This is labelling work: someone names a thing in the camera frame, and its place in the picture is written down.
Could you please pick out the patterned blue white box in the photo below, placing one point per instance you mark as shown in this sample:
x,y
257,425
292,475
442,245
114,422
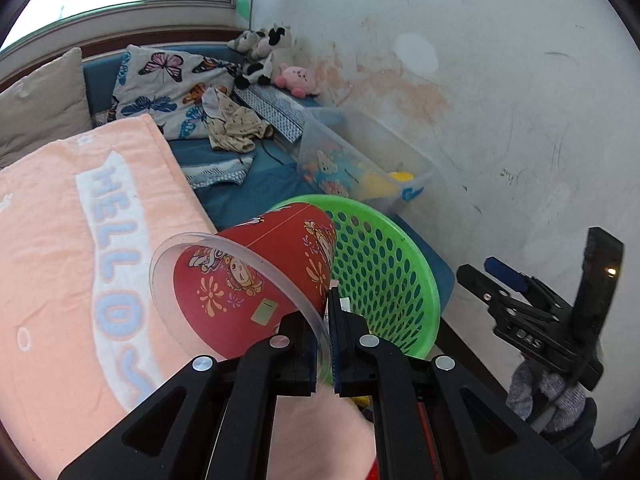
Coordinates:
x,y
272,107

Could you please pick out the person's right hand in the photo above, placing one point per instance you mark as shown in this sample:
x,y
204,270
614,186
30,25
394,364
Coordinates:
x,y
560,400

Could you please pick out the black and white cow plush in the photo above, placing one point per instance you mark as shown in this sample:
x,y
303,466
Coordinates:
x,y
272,40

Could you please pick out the pink lettered towel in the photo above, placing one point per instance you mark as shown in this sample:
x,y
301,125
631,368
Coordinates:
x,y
60,240

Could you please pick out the beige pillow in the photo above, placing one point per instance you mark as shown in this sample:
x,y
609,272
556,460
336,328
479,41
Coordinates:
x,y
45,100

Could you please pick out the cartoon print toy package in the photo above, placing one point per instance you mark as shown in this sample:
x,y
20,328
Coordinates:
x,y
327,162

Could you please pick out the grey plush toy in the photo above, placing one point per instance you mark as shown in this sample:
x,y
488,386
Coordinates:
x,y
245,40

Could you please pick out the butterfly print pillow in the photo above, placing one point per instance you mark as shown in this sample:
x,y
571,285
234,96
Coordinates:
x,y
165,85

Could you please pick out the pink round plush toy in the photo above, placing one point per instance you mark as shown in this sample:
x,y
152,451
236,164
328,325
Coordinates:
x,y
297,77

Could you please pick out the yellow plastic toy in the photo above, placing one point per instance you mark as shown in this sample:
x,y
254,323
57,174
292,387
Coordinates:
x,y
400,176

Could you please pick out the beige patterned garment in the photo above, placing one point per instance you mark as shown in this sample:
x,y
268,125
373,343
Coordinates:
x,y
235,125

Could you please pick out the red cartoon print cup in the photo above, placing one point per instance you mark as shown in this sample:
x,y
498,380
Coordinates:
x,y
250,280

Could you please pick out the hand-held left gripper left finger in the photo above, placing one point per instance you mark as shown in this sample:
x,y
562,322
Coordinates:
x,y
300,355

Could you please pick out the blue mattress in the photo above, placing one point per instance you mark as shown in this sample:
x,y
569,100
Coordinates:
x,y
235,205

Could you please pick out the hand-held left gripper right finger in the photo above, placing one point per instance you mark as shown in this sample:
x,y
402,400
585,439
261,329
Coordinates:
x,y
337,350

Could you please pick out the green plastic basket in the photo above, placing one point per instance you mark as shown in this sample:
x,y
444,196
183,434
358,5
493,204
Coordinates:
x,y
380,270

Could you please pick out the person's right forearm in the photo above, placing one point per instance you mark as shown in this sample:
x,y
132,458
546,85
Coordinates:
x,y
580,440

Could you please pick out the clear plastic storage box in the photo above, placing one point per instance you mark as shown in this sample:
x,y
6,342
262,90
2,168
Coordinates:
x,y
370,140

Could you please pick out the blue and white knit cloth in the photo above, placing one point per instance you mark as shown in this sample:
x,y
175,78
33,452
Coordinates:
x,y
220,172

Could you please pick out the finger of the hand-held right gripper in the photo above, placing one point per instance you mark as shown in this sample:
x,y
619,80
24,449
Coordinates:
x,y
505,271
480,282

